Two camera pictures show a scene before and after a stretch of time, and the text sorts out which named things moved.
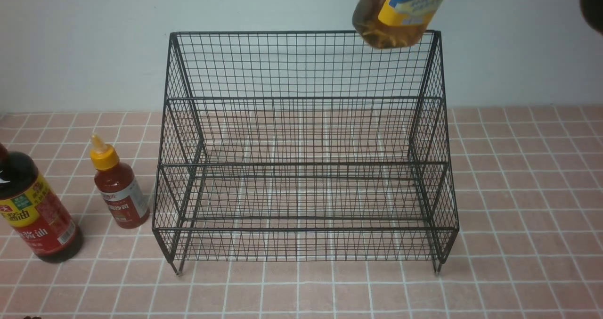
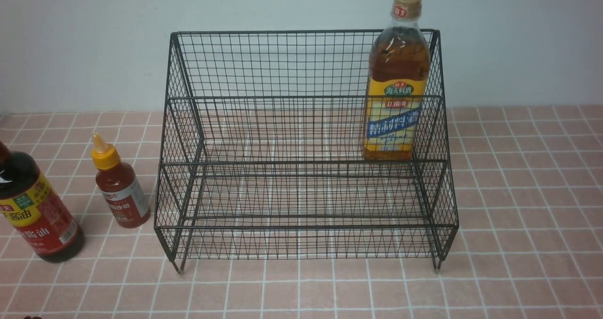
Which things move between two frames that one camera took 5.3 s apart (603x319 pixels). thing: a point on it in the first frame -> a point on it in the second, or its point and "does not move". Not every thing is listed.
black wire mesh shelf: [305, 147] does not move
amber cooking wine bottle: [392, 13] -> [398, 74]
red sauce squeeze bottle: [116, 183] does not move
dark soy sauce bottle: [29, 210] does not move
